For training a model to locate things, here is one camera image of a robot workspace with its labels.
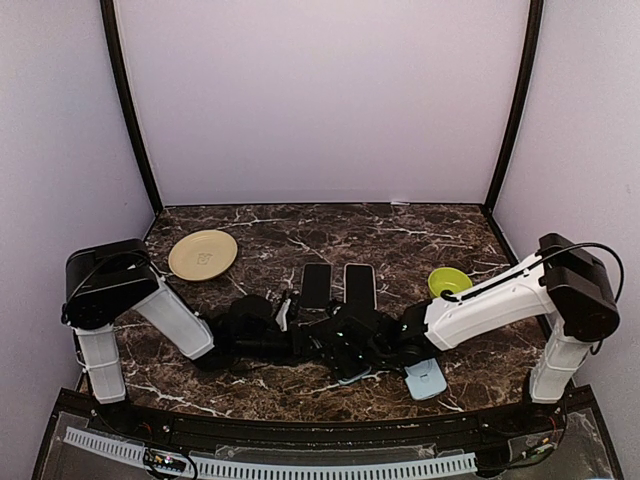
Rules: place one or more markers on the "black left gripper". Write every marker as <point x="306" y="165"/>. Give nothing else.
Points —
<point x="302" y="336"/>

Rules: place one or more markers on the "black left frame post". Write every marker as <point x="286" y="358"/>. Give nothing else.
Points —
<point x="119" y="72"/>

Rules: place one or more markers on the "purple-edged black phone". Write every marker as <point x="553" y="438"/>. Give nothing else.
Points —
<point x="316" y="286"/>

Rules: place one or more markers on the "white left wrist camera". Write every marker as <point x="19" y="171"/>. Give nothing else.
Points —
<point x="287" y="311"/>

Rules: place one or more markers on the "black front table rail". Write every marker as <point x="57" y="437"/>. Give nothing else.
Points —
<point x="377" y="414"/>

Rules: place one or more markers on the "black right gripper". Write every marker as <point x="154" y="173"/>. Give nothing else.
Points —
<point x="339" y="364"/>

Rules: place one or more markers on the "beige ceramic plate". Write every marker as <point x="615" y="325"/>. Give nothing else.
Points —
<point x="202" y="255"/>

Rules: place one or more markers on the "lime green bowl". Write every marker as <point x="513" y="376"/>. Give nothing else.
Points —
<point x="447" y="278"/>

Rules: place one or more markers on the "black frame post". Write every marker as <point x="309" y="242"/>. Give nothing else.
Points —
<point x="119" y="72"/>
<point x="526" y="65"/>

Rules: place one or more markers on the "black phone light-blue edge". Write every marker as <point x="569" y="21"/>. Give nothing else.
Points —
<point x="360" y="285"/>

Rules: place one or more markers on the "grey-blue phone case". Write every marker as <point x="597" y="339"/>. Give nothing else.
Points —
<point x="354" y="378"/>

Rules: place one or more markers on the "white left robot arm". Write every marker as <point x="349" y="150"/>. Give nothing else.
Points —
<point x="105" y="281"/>

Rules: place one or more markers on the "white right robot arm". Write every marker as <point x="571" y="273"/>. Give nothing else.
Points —
<point x="561" y="280"/>

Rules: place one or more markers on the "light blue phone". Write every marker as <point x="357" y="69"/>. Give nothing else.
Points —
<point x="425" y="380"/>

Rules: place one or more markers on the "white slotted cable duct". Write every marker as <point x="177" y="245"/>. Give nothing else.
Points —
<point x="247" y="463"/>

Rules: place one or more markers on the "black right frame post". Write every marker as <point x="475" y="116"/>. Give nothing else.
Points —
<point x="526" y="65"/>

